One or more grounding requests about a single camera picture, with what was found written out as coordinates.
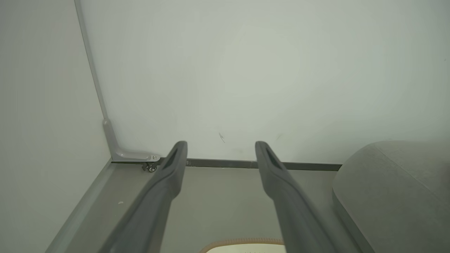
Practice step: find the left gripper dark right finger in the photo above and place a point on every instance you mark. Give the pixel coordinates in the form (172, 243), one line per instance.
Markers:
(295, 211)

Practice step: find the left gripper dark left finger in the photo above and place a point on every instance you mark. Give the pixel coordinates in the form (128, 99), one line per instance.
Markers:
(158, 203)

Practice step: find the small black caster wheel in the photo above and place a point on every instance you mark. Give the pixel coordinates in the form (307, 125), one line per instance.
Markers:
(152, 168)

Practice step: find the cream perforated laundry basket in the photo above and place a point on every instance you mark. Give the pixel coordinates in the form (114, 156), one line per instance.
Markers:
(246, 248)

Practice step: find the black baseboard strip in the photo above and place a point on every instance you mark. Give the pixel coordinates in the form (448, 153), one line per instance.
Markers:
(225, 163)

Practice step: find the grey fabric cushion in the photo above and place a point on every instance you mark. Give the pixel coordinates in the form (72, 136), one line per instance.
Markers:
(393, 189)

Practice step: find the grey metal foot bracket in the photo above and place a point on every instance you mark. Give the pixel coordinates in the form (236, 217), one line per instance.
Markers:
(116, 151)

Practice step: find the grey partition bottom rail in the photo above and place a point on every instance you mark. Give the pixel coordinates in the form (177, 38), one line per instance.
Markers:
(82, 211)

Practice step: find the grey partition frame post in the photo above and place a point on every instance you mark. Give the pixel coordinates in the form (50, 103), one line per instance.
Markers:
(91, 59)

